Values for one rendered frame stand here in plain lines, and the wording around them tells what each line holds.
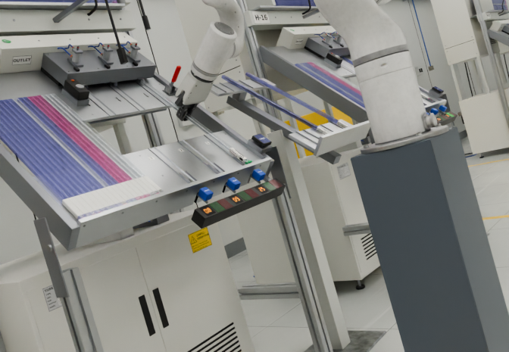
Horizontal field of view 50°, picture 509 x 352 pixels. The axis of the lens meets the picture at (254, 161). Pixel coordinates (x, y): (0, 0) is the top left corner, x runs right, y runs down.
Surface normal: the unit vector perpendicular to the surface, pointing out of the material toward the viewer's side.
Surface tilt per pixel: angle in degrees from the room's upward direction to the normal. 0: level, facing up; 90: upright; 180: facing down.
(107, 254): 90
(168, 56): 90
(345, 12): 128
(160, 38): 90
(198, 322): 90
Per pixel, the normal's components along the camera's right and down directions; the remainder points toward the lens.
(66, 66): 0.32, -0.81
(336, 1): -0.42, 0.74
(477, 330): -0.58, 0.19
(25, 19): 0.73, -0.18
